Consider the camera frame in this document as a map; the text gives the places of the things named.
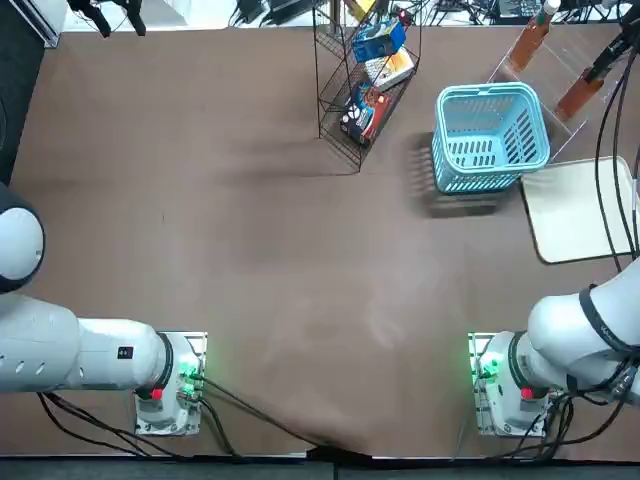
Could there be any clear acrylic beverage shelf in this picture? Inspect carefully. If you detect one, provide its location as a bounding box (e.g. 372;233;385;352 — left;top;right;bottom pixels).
487;19;631;161

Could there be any red and white snack box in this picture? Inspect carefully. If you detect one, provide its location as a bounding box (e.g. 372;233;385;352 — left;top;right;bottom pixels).
357;82;394;141

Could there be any yellow cracker box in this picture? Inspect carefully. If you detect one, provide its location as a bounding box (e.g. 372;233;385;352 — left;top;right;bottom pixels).
363;47;416;92

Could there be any navy cookie box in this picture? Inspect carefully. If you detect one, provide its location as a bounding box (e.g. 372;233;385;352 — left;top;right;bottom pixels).
339;94;377;146

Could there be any cream plastic tray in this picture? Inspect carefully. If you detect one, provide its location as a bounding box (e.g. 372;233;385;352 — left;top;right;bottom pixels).
518;154;640;265

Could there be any amber tea bottle white cap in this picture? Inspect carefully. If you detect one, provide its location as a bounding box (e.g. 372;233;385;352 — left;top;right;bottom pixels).
555;67;609;121
509;0;562;74

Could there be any aluminium frame post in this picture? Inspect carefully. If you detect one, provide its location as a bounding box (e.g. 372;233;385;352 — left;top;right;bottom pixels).
22;0;66;49

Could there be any blue Oreo cookie box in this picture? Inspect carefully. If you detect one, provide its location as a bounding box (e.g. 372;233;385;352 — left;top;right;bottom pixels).
351;17;407;64

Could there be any light blue plastic basket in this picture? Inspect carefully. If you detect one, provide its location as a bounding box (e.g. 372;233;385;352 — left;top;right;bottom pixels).
430;82;552;195

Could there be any black wire snack shelf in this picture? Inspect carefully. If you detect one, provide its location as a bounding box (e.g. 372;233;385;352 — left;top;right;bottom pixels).
312;0;424;175

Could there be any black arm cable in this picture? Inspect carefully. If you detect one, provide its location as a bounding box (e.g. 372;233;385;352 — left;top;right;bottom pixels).
618;64;640;259
594;49;640;274

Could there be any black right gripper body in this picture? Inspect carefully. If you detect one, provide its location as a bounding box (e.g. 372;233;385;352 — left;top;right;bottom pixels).
605;29;636;64

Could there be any black base cable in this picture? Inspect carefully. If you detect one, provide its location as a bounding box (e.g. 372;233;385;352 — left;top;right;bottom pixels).
197;374;374;459

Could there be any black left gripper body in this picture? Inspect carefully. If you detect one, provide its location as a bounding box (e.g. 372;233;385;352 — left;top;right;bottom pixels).
67;0;146;12

